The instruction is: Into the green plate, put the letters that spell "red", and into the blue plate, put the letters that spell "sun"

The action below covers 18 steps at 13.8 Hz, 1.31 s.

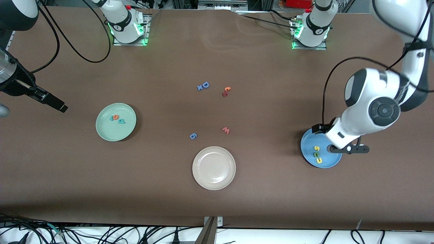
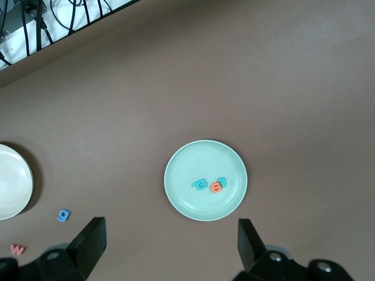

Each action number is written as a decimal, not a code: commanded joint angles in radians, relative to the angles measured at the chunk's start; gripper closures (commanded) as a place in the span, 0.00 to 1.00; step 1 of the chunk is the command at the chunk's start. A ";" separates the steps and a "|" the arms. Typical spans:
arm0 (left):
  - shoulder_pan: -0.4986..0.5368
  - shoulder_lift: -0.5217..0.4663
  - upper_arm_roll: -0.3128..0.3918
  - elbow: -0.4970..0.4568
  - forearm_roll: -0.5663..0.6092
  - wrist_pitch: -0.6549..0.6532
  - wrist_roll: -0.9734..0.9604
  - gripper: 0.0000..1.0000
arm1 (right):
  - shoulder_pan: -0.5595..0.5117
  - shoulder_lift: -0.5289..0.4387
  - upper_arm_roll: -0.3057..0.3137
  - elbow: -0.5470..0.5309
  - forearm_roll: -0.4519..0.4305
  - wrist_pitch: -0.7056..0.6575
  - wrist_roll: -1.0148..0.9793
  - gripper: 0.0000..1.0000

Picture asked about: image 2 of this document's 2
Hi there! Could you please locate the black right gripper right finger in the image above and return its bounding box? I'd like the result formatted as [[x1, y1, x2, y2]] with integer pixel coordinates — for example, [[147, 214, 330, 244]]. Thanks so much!
[[233, 218, 357, 281]]

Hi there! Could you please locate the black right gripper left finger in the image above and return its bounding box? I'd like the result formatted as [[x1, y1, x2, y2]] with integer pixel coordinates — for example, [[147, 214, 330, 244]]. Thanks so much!
[[0, 217, 107, 281]]

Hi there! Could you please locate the teal foam letter p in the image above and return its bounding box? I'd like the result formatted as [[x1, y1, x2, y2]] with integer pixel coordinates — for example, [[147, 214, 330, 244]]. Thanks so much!
[[192, 177, 210, 192]]

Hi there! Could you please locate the blue foam digit 6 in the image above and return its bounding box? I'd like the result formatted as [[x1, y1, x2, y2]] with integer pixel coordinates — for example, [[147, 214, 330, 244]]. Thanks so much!
[[56, 208, 72, 224]]

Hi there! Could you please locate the pink foam letter w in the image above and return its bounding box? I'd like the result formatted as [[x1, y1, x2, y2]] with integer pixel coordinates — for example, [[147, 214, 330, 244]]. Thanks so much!
[[10, 243, 28, 256]]

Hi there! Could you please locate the pale green plate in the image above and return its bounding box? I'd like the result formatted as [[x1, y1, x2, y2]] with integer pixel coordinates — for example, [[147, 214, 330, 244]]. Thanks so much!
[[163, 139, 248, 222]]

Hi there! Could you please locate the beige plate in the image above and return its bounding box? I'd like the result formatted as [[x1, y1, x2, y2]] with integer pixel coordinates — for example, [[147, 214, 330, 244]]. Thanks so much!
[[0, 143, 34, 221]]

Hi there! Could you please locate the brown table mat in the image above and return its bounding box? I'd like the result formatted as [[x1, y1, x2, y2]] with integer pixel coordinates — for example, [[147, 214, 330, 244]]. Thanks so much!
[[0, 0, 375, 281]]

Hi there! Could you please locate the thin black floor cable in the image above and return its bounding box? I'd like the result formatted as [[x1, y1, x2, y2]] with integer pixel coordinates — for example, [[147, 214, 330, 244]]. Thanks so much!
[[50, 0, 77, 33]]

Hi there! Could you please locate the black braided floor cable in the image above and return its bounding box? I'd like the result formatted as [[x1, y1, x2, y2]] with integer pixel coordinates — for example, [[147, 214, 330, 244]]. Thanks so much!
[[30, 0, 55, 51], [16, 0, 32, 57]]

